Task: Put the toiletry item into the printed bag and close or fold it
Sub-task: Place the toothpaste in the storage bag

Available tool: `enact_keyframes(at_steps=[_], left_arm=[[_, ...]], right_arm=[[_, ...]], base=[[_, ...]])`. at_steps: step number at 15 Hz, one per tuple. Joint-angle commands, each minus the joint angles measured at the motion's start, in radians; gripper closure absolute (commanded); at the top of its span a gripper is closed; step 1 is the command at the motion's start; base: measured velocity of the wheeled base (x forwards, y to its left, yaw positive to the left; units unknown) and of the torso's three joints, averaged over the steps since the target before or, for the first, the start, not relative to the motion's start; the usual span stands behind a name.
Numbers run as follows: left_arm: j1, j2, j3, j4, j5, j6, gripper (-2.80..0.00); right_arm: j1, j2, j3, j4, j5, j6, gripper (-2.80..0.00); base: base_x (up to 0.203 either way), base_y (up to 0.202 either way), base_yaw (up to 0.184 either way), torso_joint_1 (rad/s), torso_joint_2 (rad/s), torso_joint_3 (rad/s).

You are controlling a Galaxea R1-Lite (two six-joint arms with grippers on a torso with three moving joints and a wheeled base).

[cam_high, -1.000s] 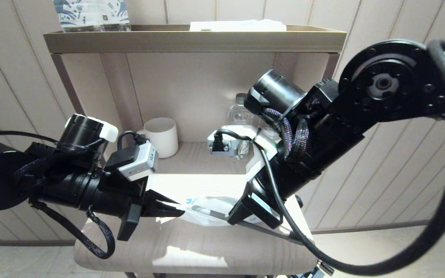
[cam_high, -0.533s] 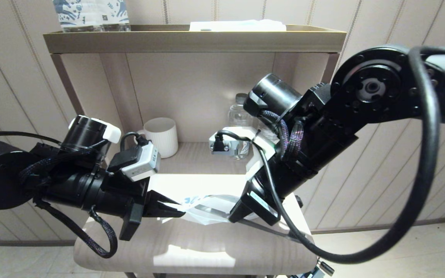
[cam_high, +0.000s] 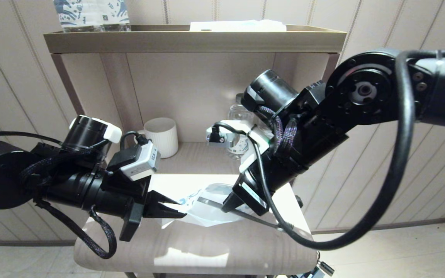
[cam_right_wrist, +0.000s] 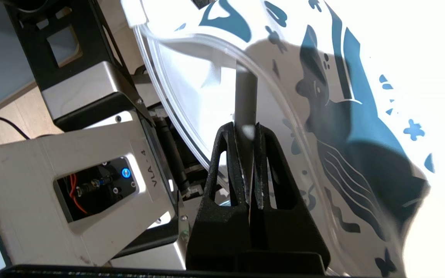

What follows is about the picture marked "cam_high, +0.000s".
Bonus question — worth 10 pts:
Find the white blue flat packet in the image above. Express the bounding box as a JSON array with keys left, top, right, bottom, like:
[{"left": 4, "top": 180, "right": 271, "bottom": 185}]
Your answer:
[{"left": 190, "top": 19, "right": 287, "bottom": 32}]

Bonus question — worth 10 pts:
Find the smooth black camera cable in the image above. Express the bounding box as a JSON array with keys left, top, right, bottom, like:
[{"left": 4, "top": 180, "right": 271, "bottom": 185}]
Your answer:
[
  {"left": 212, "top": 42, "right": 445, "bottom": 251},
  {"left": 120, "top": 131, "right": 149, "bottom": 152}
]

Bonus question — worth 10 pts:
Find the beige wooden shelf cabinet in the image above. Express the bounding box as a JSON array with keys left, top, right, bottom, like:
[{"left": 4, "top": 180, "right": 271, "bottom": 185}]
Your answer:
[{"left": 52, "top": 52, "right": 341, "bottom": 186}]

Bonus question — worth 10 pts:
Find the brown metal tray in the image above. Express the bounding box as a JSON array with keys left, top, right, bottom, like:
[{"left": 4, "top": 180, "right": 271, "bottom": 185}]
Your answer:
[{"left": 44, "top": 24, "right": 347, "bottom": 54}]

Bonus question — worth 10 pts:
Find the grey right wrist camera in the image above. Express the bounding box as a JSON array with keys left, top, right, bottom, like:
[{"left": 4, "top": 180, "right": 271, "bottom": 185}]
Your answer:
[{"left": 206, "top": 123, "right": 239, "bottom": 149}]

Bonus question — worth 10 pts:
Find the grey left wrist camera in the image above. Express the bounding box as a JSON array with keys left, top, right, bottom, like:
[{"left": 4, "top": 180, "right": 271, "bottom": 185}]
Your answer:
[{"left": 120, "top": 140, "right": 161, "bottom": 181}]

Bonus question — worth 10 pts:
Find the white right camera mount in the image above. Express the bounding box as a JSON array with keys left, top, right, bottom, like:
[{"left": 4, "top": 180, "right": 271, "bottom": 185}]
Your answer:
[{"left": 222, "top": 120, "right": 275, "bottom": 174}]

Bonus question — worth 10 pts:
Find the blue patterned label bottle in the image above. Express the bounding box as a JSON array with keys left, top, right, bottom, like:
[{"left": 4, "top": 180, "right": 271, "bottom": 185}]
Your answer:
[{"left": 100, "top": 0, "right": 131, "bottom": 32}]

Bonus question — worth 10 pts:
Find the grey toothbrush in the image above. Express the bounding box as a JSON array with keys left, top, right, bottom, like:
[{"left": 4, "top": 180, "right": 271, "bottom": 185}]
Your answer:
[{"left": 197, "top": 197, "right": 295, "bottom": 231}]

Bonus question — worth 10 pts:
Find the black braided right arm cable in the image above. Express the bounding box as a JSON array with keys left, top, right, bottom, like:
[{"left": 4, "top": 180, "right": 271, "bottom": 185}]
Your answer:
[{"left": 258, "top": 106, "right": 299, "bottom": 156}]

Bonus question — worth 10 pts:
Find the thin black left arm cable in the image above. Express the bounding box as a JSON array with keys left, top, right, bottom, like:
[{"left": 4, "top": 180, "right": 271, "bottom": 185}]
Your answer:
[{"left": 0, "top": 131, "right": 64, "bottom": 146}]

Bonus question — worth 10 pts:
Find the clear plastic water bottle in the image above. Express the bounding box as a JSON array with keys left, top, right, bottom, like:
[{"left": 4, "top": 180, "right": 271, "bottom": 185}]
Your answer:
[{"left": 227, "top": 93, "right": 255, "bottom": 160}]

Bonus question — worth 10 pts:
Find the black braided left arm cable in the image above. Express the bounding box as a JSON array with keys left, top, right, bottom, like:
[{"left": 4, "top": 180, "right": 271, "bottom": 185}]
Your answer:
[{"left": 21, "top": 149, "right": 117, "bottom": 259}]

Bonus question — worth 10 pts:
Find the smooth black right camera cable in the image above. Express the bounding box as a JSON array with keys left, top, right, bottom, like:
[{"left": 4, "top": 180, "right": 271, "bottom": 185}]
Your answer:
[{"left": 212, "top": 42, "right": 445, "bottom": 251}]

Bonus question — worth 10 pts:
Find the white blue-patterned zip pouch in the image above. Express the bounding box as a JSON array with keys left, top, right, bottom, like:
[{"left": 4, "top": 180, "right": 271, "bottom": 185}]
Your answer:
[{"left": 156, "top": 183, "right": 270, "bottom": 227}]

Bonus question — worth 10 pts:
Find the black left camera bracket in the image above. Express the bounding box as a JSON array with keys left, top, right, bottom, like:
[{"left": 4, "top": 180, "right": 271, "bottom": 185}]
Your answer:
[{"left": 107, "top": 145, "right": 154, "bottom": 193}]

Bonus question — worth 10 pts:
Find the smooth black left camera cable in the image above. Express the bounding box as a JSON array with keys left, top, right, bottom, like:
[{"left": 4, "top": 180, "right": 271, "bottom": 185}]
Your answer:
[{"left": 120, "top": 131, "right": 149, "bottom": 152}]

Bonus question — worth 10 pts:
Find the patterned bag on shelf top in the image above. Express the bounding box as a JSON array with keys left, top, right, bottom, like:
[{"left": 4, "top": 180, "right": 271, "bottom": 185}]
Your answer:
[{"left": 54, "top": 0, "right": 104, "bottom": 32}]

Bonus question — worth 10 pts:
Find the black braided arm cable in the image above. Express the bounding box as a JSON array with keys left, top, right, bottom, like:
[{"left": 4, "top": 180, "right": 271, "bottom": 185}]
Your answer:
[
  {"left": 258, "top": 106, "right": 299, "bottom": 156},
  {"left": 21, "top": 149, "right": 117, "bottom": 259}
]

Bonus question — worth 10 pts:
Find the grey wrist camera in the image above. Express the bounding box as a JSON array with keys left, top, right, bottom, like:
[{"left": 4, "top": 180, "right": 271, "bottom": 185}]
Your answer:
[
  {"left": 120, "top": 140, "right": 161, "bottom": 181},
  {"left": 206, "top": 123, "right": 239, "bottom": 149}
]

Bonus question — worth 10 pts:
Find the white ribbed mug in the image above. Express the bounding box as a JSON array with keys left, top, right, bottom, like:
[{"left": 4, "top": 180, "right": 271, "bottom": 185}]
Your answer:
[{"left": 144, "top": 117, "right": 179, "bottom": 158}]

